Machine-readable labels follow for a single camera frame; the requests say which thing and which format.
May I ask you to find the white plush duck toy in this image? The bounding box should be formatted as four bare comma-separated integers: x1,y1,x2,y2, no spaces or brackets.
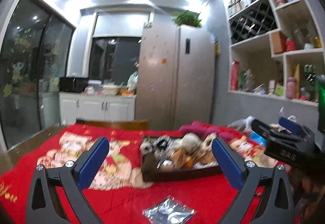
172,133,202,154

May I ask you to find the clear silver plastic bag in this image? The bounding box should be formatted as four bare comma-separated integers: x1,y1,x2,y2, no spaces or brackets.
142,196,196,224

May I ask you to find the dark brown fuzzy hair clip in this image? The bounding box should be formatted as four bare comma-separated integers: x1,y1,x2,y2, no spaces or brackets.
142,153,158,176

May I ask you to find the white fluffy hair clip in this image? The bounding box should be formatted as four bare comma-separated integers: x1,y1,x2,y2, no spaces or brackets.
139,135,173,159

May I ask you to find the blue plastic bag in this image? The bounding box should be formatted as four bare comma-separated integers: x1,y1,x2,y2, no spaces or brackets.
249,131,267,146

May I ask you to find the red bear-print blanket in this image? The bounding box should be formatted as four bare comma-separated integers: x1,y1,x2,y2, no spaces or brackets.
0,122,300,224

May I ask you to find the red gift box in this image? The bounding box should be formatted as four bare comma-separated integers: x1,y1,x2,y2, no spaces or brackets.
230,61,240,90

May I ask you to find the magenta plush toy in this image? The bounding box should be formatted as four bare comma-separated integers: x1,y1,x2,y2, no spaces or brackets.
179,121,236,142

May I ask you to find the white kitchen counter cabinet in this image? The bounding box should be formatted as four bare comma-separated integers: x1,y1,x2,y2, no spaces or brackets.
59,92,136,125

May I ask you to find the black shallow tray box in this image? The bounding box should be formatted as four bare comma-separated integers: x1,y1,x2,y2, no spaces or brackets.
142,133,221,182

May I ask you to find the black microwave oven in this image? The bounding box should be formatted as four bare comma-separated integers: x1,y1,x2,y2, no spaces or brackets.
59,77,89,93

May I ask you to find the wooden chair back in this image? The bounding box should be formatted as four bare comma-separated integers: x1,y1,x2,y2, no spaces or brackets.
76,119,149,131

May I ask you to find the stainless double-door refrigerator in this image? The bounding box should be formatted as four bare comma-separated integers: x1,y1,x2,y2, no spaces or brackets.
135,22,215,131

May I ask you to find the green potted plant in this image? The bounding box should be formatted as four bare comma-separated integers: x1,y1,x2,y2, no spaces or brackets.
172,10,202,28

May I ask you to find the glass sliding door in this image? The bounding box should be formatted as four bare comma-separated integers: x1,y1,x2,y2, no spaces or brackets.
1,0,76,150

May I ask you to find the white wall shelf unit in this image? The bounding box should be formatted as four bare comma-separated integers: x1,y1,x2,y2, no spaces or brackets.
224,0,324,106

